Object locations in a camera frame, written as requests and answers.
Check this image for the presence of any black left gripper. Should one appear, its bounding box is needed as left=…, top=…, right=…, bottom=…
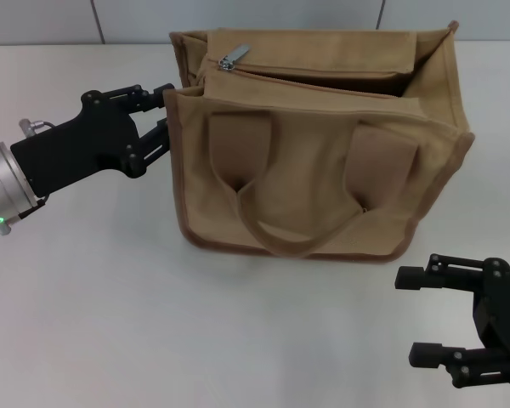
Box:
left=10, top=82, right=177, bottom=199

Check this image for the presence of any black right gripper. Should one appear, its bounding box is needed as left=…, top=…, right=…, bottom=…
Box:
left=394, top=253, right=510, bottom=389

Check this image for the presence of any silver metal zipper pull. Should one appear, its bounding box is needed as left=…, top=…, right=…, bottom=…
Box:
left=218, top=42, right=252, bottom=71

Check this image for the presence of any khaki canvas food bag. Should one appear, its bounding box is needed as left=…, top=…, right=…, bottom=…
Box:
left=163, top=20, right=477, bottom=260

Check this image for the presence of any left gripper cable with plug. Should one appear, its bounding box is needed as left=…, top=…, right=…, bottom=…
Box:
left=19, top=118, right=58, bottom=139

